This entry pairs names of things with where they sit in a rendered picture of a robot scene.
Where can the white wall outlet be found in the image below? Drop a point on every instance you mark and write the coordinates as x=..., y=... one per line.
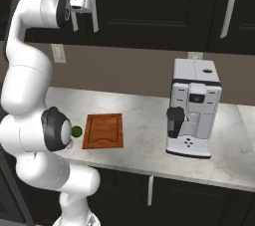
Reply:
x=58, y=53
x=195, y=55

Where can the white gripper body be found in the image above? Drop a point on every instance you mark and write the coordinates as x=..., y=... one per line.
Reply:
x=87, y=5

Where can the dark upper cabinet door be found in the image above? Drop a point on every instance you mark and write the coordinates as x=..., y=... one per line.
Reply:
x=149, y=7
x=244, y=11
x=81, y=27

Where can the dark cabinet door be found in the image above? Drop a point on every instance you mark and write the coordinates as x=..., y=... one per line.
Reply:
x=149, y=7
x=123, y=196
x=244, y=11
x=199, y=206
x=81, y=27

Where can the dark appliance with grey bar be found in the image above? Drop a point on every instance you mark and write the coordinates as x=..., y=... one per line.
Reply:
x=10, y=196

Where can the green lime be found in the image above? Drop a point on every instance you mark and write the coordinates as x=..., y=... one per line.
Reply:
x=77, y=131

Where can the white coffee machine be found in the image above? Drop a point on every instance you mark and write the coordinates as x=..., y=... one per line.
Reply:
x=196, y=80

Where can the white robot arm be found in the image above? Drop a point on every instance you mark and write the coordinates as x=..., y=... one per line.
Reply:
x=26, y=80

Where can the pale pink garlic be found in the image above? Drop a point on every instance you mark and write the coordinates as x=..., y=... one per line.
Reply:
x=70, y=144

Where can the brown wooden cutting board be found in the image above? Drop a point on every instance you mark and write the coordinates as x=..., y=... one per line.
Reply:
x=103, y=131

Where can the dark lower cabinet door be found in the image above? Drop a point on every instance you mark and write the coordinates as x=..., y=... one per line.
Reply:
x=199, y=206
x=123, y=196

